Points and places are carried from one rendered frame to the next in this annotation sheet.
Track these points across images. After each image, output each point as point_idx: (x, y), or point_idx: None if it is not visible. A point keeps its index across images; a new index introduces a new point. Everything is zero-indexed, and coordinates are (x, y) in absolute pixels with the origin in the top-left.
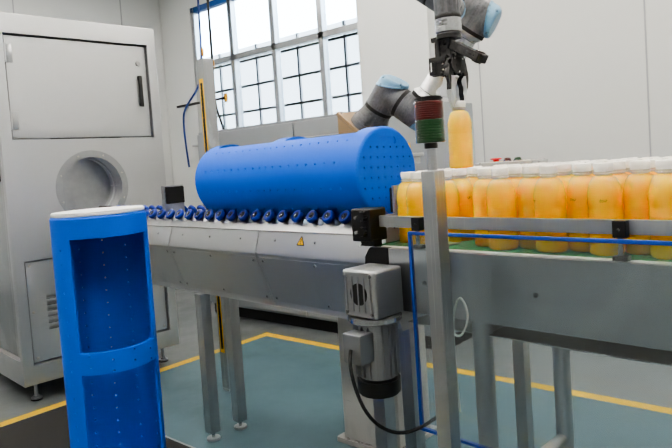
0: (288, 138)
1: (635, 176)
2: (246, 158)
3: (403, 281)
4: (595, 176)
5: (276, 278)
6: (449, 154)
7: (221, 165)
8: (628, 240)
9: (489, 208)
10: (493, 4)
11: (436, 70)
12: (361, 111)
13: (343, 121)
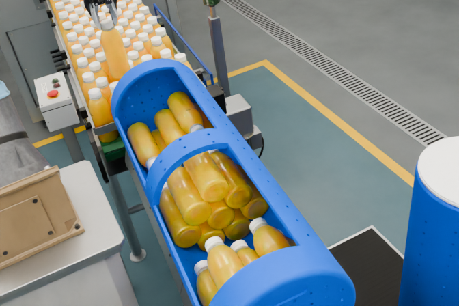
0: (210, 128)
1: (138, 10)
2: (268, 173)
3: None
4: (149, 14)
5: None
6: (127, 63)
7: (304, 218)
8: (171, 23)
9: (173, 50)
10: None
11: None
12: (32, 148)
13: (59, 172)
